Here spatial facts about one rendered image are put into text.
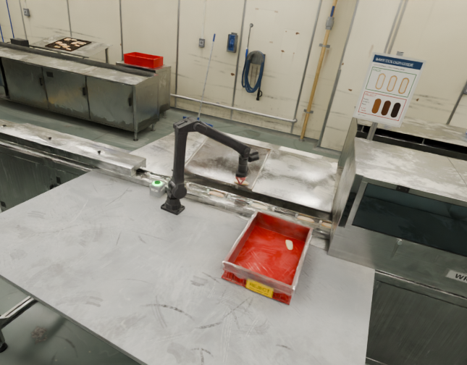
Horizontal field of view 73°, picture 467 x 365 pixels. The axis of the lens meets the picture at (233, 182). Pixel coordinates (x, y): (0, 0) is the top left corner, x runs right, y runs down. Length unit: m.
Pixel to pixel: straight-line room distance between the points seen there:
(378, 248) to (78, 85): 4.37
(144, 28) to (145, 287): 5.29
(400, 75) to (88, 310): 2.23
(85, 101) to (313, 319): 4.35
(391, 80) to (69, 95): 4.20
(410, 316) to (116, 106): 4.08
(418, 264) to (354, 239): 0.31
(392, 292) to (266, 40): 4.33
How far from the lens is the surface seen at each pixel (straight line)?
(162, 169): 2.29
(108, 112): 4.87
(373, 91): 2.49
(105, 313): 1.39
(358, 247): 1.72
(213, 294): 1.43
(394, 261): 1.78
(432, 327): 2.09
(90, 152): 2.32
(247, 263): 1.57
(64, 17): 7.29
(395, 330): 2.11
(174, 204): 1.83
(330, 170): 2.33
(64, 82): 5.23
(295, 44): 5.37
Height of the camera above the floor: 1.90
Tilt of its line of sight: 29 degrees down
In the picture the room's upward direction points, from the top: 8 degrees clockwise
